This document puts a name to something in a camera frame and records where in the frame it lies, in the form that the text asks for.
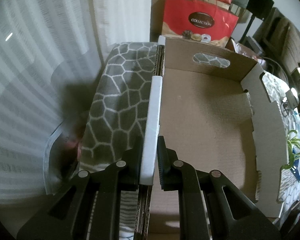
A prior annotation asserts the cardboard box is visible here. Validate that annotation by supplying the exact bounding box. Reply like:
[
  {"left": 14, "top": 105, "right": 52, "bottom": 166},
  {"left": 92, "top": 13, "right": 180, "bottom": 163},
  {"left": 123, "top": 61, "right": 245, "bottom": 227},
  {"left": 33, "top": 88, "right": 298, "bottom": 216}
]
[{"left": 140, "top": 36, "right": 288, "bottom": 239}]

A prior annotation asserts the grey white patterned blanket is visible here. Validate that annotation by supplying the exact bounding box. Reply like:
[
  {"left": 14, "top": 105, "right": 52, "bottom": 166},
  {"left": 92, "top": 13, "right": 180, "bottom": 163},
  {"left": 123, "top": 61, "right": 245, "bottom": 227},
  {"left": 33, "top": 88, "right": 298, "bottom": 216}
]
[{"left": 80, "top": 42, "right": 157, "bottom": 239}]

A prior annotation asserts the white striped curtain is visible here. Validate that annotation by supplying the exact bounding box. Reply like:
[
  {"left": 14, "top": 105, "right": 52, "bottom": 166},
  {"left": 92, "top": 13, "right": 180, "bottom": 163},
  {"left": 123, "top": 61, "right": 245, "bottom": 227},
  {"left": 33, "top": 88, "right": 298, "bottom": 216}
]
[{"left": 0, "top": 0, "right": 151, "bottom": 206}]

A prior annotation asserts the red collection gift bag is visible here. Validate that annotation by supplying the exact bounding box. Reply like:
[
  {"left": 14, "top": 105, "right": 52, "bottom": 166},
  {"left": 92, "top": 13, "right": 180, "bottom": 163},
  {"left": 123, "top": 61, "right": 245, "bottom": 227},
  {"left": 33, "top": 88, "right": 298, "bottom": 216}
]
[{"left": 161, "top": 0, "right": 239, "bottom": 47}]

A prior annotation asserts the black speaker on stand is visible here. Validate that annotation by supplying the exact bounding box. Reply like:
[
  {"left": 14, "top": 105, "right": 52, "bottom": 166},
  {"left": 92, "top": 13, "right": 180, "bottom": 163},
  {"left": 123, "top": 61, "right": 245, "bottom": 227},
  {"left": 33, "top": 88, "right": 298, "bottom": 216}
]
[{"left": 239, "top": 0, "right": 274, "bottom": 43}]

